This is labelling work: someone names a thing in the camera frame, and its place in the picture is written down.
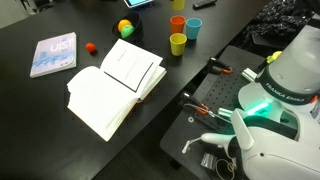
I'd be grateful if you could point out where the yellow plastic cup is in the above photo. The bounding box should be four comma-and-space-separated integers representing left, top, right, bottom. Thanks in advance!
171, 0, 186, 12
169, 32, 188, 57

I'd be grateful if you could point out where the blue plastic cup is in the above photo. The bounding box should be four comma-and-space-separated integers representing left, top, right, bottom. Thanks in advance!
185, 17, 203, 41

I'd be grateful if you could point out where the black orange spring clamp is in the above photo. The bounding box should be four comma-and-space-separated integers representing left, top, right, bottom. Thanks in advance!
207, 57, 234, 75
181, 92, 211, 116

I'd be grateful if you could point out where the open white book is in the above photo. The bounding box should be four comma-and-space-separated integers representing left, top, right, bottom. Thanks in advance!
66, 38, 168, 143

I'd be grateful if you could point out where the black perforated base board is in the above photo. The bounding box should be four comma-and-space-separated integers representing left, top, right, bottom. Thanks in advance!
159, 45, 268, 180

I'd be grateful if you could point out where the green toy fruit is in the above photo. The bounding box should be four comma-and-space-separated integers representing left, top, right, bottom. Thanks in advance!
120, 24, 136, 39

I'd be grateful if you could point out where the orange plastic cup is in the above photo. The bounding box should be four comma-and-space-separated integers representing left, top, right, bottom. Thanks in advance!
169, 15, 187, 35

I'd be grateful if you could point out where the aluminium extrusion bar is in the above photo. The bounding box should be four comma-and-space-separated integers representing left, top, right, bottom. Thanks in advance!
241, 67, 258, 83
218, 107, 234, 118

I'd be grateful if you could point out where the black bowl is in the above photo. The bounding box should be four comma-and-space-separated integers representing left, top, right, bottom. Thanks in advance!
111, 12, 144, 43

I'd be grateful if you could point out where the orange toy fruit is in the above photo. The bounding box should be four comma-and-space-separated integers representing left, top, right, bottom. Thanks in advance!
117, 19, 133, 33

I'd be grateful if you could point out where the small red ball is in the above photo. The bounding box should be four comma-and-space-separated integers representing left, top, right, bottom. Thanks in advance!
85, 42, 97, 53

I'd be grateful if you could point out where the small clear plastic bag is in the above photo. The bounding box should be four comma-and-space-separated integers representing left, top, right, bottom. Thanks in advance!
200, 153, 216, 169

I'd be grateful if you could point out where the white-framed tablet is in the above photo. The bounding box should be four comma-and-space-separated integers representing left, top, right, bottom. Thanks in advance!
123, 0, 154, 9

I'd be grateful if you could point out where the tan rubber band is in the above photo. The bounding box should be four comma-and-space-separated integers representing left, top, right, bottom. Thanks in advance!
214, 158, 238, 176

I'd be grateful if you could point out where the closed UIST book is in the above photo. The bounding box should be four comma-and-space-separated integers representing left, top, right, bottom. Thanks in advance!
29, 31, 78, 79

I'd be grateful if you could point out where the yellow-green plug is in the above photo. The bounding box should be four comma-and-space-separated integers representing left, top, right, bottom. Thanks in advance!
265, 50, 283, 65

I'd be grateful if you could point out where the dark speckled bag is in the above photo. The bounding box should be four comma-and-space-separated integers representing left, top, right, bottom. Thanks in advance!
243, 0, 320, 45

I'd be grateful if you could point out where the grey wire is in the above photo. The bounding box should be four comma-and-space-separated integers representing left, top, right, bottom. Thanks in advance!
184, 103, 232, 123

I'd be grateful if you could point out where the thin white cable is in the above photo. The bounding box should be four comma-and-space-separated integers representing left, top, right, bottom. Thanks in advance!
181, 139, 202, 155

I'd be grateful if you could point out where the white rounded handle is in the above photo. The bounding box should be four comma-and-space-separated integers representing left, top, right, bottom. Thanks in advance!
199, 132, 234, 148

